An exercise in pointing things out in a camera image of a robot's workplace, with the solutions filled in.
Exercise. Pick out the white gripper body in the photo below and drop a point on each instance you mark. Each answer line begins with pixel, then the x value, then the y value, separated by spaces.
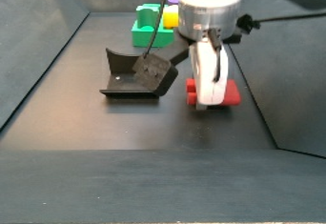
pixel 210 69

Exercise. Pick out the red two-pronged block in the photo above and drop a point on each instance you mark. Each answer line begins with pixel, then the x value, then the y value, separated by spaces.
pixel 231 95

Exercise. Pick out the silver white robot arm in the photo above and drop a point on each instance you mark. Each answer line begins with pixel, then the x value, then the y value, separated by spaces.
pixel 206 21

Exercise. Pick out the black curved holder fixture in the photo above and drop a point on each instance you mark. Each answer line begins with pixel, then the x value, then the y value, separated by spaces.
pixel 122 85

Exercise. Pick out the yellow-orange pentagon block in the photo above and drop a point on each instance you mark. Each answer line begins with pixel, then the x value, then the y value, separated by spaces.
pixel 170 17

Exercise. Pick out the green shape-sorter base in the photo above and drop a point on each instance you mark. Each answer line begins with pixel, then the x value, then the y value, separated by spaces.
pixel 142 35

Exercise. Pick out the purple cylinder block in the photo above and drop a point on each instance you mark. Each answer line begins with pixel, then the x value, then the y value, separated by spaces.
pixel 173 2

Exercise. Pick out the green notched block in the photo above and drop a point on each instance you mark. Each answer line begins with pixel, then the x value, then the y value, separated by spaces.
pixel 147 14

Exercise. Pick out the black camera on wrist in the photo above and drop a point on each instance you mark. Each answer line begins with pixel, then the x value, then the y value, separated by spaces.
pixel 155 73

